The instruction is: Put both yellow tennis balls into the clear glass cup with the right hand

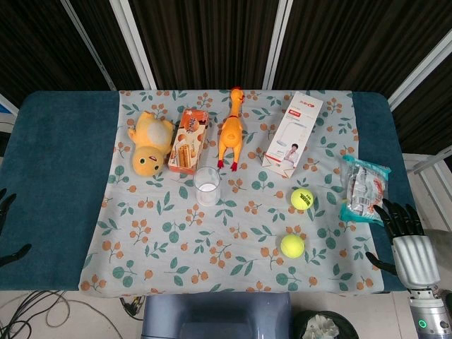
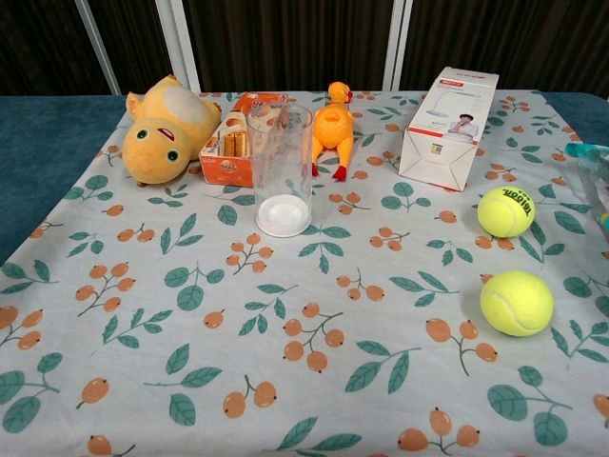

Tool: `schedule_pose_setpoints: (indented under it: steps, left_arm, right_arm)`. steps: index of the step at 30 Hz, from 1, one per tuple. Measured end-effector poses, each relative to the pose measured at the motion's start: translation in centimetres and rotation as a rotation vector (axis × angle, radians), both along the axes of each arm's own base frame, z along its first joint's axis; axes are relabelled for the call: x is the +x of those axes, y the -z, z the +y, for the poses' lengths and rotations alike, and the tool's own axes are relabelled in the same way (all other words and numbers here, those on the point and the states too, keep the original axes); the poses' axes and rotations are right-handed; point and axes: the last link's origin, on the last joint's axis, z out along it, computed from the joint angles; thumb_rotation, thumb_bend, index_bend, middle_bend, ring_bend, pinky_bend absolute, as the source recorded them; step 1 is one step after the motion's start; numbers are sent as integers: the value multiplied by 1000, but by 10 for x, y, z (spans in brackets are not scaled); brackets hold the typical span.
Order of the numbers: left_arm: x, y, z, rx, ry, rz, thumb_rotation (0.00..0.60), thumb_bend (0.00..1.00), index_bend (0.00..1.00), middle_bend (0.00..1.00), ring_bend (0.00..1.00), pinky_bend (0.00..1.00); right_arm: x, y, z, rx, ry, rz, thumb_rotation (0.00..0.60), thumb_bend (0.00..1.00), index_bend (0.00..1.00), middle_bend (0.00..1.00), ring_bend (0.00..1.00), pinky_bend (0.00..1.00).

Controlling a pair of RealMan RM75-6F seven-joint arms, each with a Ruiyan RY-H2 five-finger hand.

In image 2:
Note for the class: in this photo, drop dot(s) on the yellow-green tennis ball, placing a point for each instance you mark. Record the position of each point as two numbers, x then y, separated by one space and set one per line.
516 304
505 212

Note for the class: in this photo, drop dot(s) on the floral leaf berry tablecloth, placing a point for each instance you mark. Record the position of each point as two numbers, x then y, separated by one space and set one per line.
304 381

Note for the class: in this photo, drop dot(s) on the clear plastic tube container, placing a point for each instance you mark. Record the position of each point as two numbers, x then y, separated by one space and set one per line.
280 181

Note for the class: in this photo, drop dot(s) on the yellow plush toy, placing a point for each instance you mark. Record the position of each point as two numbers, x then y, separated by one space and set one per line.
157 138

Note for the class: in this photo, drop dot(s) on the orange rubber chicken toy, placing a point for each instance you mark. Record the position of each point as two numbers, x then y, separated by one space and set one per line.
333 128

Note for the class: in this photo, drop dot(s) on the white frame post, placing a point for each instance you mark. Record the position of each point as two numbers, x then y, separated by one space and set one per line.
183 43
397 43
97 43

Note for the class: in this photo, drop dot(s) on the teal table cover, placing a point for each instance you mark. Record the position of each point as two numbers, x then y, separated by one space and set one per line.
38 143

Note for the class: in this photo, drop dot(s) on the orange snack box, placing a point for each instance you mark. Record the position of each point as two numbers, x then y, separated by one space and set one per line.
226 164

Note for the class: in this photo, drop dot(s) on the white desk lamp box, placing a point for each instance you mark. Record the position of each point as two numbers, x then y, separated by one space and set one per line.
447 143

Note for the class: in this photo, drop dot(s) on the clear plastic bag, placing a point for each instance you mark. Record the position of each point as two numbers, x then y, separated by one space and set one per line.
595 181

